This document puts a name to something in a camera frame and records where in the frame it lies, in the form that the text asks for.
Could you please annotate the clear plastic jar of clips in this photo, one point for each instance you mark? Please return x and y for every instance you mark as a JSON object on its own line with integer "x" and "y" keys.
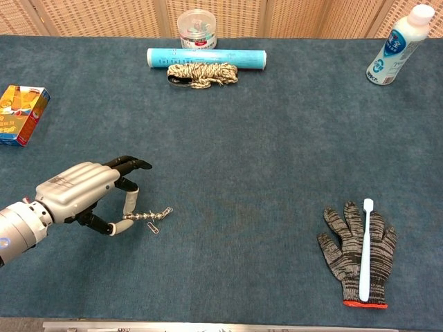
{"x": 197, "y": 32}

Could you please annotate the aluminium rail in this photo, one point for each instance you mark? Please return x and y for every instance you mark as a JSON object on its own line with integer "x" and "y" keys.
{"x": 207, "y": 326}

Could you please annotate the white milk bottle blue label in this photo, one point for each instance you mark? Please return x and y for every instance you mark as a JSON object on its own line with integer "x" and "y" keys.
{"x": 394, "y": 48}

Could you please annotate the yellow blue cardboard box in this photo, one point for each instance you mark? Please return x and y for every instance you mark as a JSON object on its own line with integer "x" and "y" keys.
{"x": 20, "y": 114}

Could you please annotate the white plastic toothbrush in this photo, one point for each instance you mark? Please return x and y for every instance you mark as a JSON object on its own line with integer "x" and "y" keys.
{"x": 365, "y": 249}

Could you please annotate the light blue wrap roll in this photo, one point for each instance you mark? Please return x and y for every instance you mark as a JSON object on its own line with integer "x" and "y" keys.
{"x": 207, "y": 55}

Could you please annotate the grey knitted work glove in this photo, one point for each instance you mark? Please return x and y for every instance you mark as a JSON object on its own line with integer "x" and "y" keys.
{"x": 349, "y": 252}

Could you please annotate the woven rattan folding screen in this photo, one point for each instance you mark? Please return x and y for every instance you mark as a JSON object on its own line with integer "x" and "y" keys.
{"x": 104, "y": 17}

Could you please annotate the silver magnetic ball rod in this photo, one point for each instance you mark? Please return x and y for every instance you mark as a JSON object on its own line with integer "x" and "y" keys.
{"x": 142, "y": 216}

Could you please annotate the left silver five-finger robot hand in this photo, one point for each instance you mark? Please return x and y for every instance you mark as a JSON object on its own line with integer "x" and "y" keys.
{"x": 72, "y": 190}

